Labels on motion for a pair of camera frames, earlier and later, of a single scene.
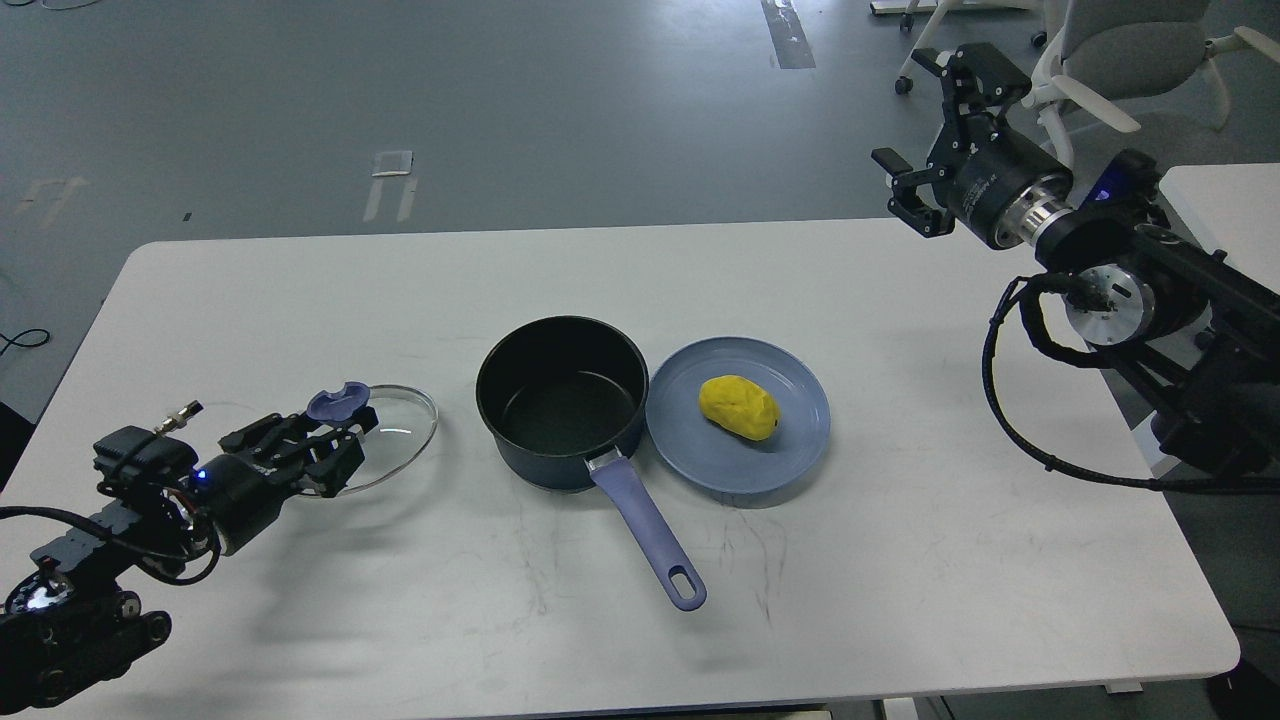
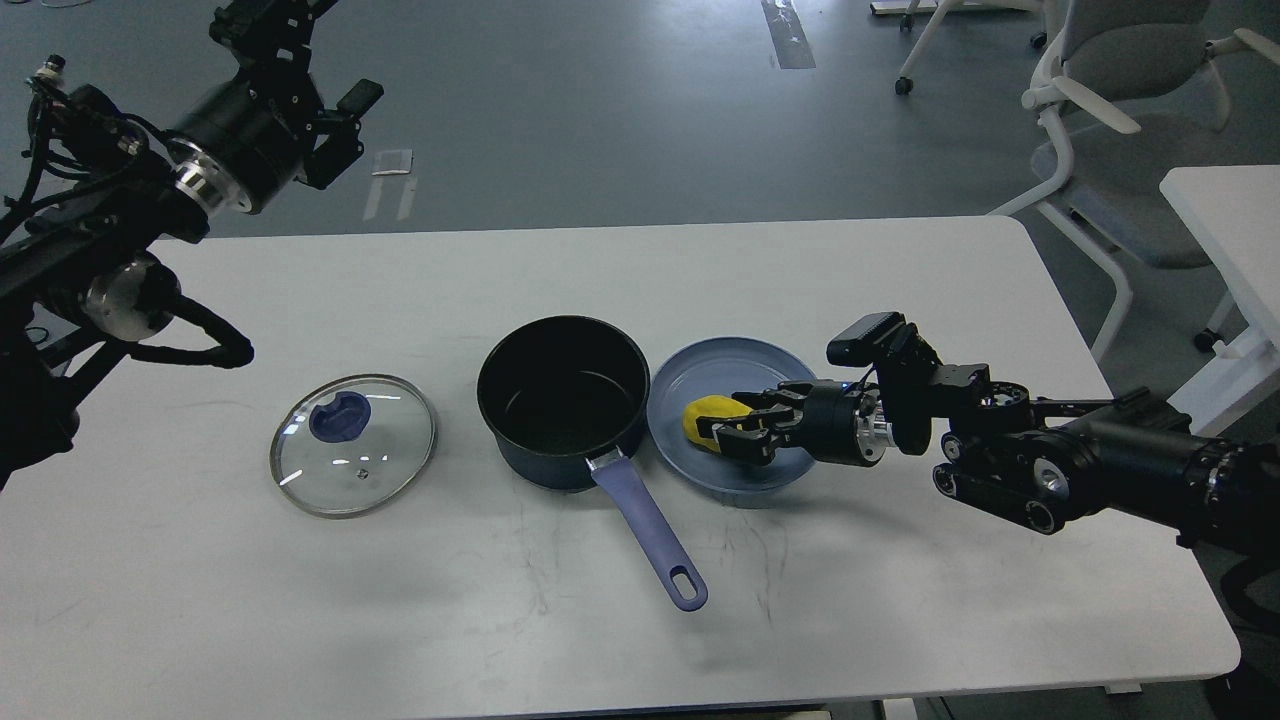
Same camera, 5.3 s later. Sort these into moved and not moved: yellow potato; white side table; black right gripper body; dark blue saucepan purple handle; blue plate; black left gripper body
Moved: black left gripper body; yellow potato; black right gripper body
Not moved: white side table; blue plate; dark blue saucepan purple handle
